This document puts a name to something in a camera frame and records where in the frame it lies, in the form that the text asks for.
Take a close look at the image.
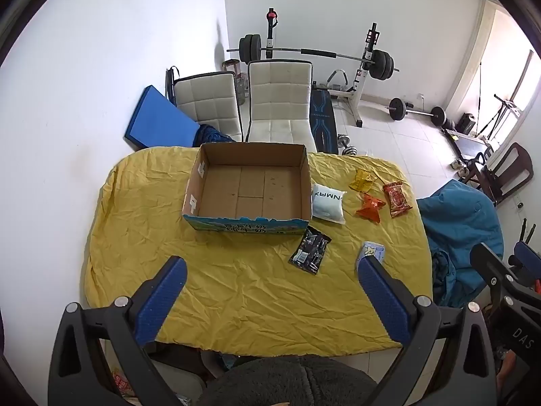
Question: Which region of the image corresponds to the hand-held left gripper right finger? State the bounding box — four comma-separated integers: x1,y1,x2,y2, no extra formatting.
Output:
357,255,497,406

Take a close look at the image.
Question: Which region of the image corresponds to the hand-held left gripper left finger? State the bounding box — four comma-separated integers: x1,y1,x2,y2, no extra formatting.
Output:
48,256,188,406

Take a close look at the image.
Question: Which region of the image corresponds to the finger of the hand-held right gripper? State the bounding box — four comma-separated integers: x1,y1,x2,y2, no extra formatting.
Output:
470,243,520,301
509,243,541,282

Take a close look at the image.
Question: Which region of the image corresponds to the light blue tissue pack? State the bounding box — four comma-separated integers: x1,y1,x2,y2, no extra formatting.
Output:
356,241,386,271

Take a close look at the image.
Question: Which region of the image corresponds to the black snack packet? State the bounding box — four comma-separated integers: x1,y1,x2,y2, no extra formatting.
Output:
288,225,332,277

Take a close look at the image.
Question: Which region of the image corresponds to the orange snack packet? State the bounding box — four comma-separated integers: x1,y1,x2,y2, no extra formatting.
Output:
355,192,387,223

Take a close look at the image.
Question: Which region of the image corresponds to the red snack packet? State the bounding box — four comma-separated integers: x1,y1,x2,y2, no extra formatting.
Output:
382,181,414,219

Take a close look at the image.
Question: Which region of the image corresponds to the white pillow pack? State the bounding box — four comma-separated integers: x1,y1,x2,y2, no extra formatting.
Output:
310,183,348,225

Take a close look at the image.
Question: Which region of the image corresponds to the yellow snack packet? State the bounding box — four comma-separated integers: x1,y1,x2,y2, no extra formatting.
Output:
349,169,376,193

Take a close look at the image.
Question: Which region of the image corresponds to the cardboard box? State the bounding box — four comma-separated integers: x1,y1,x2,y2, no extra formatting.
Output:
183,142,312,235

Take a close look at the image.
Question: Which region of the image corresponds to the teal bean bag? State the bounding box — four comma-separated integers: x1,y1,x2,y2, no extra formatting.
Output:
416,180,505,307

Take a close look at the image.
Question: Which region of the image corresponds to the dark wooden chair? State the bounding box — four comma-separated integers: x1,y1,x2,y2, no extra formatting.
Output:
461,141,534,208

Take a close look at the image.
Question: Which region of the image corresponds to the yellow tablecloth table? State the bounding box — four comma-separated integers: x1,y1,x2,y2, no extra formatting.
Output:
85,146,434,358

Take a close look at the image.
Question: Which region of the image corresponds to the red printed bag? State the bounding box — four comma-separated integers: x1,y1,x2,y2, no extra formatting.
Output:
111,370,140,399

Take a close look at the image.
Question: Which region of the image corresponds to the dark grey fleece clothing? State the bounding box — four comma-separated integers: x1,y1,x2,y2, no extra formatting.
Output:
205,355,379,406

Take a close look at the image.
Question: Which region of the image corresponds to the dark low table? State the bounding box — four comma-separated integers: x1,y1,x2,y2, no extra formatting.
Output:
444,129,495,157

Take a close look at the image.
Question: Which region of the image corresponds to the black metal stand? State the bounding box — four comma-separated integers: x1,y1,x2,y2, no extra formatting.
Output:
477,61,525,140

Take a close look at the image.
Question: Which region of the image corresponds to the window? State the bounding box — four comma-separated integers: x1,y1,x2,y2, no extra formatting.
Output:
494,48,537,144

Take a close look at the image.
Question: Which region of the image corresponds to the dark blue knit cloth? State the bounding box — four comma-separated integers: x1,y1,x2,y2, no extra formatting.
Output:
192,123,237,146

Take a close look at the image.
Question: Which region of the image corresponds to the blue foam mat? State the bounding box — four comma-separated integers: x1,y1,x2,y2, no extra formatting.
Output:
123,85,204,151

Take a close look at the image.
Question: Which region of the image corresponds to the short barbell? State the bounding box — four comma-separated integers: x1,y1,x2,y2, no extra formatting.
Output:
386,97,446,127

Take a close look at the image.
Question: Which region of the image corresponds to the black weight bench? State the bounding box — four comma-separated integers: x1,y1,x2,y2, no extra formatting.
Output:
308,89,339,155

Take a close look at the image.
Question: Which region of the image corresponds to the white padded chair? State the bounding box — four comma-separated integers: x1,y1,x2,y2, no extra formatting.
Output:
173,72,243,142
245,60,315,153

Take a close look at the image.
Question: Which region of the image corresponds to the white barbell rack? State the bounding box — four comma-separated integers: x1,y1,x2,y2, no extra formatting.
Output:
264,8,379,130

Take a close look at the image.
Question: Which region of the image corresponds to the black folded frame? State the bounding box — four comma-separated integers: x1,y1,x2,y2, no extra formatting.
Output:
165,66,180,104

